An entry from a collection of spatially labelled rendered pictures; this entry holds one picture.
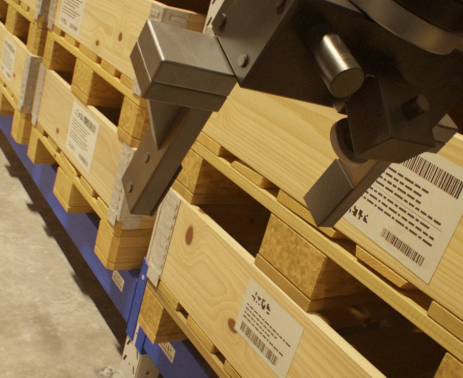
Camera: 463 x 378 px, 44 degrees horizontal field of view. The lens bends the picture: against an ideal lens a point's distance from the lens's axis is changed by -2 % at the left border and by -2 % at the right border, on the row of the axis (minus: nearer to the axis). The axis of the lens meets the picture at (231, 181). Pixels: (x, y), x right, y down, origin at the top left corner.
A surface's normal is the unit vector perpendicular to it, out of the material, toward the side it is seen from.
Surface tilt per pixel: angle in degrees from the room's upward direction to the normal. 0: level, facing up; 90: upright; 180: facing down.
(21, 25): 90
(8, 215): 0
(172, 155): 114
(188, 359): 90
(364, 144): 88
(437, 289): 90
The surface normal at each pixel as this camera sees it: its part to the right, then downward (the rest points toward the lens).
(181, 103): 0.30, 0.75
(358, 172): -0.83, -0.09
